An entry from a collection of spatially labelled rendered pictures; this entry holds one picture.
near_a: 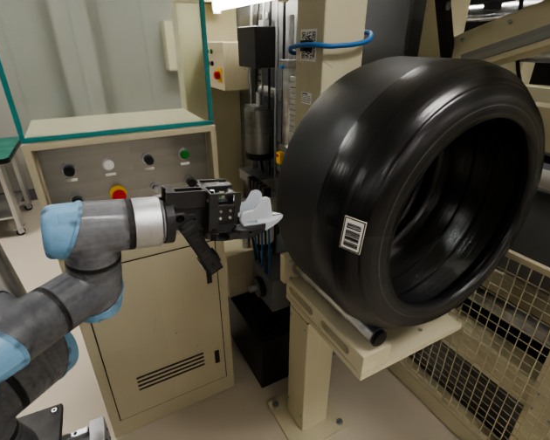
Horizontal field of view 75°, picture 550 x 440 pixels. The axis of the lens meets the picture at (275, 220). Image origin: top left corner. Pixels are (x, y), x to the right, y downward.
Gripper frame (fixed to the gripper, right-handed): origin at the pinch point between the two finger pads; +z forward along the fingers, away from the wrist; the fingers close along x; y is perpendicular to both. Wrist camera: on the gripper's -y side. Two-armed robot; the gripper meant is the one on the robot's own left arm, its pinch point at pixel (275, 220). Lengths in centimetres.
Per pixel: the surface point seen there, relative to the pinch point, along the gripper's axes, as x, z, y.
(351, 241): -10.7, 9.2, -0.4
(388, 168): -11.0, 13.4, 12.5
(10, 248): 274, -84, -134
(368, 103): -1.4, 15.5, 21.3
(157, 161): 69, -7, -7
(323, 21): 29, 24, 37
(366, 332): -5.8, 24.9, -29.0
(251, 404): 51, 30, -120
